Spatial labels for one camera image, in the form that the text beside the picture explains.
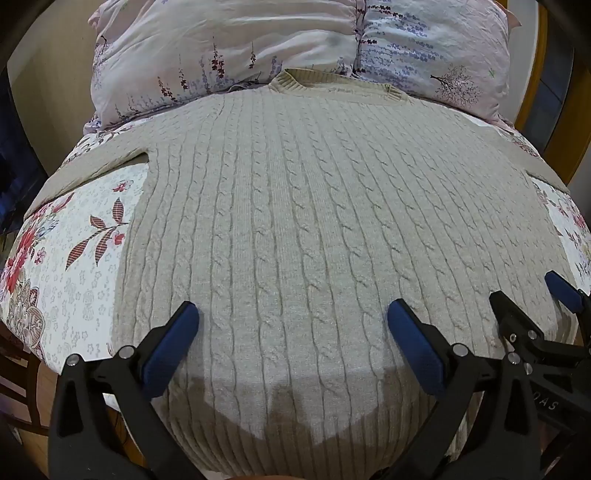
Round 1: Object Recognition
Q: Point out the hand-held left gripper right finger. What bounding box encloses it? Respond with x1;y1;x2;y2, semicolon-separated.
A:
387;299;555;480

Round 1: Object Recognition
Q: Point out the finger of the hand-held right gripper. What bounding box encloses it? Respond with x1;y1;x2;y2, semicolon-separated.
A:
489;291;541;344
545;271;591;319

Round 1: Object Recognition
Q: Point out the dark wooden furniture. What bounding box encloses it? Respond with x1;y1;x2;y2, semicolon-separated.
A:
0;318;63;437

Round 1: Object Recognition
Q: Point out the pink floral pillow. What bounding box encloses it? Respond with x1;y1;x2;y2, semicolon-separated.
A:
90;0;365;131

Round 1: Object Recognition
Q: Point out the white blue-flowered pillow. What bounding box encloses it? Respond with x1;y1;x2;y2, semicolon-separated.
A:
353;0;522;129

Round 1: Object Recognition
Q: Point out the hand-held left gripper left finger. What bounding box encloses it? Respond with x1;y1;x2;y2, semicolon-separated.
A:
48;301;204;480

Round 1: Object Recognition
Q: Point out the red floral bed sheet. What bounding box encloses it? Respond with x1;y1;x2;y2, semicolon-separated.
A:
0;115;591;376

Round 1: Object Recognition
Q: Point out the yellow wooden bed frame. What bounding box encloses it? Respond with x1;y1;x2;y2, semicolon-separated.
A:
512;0;591;190

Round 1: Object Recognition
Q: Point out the beige cable-knit sweater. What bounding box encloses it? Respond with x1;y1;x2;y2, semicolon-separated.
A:
25;68;580;478

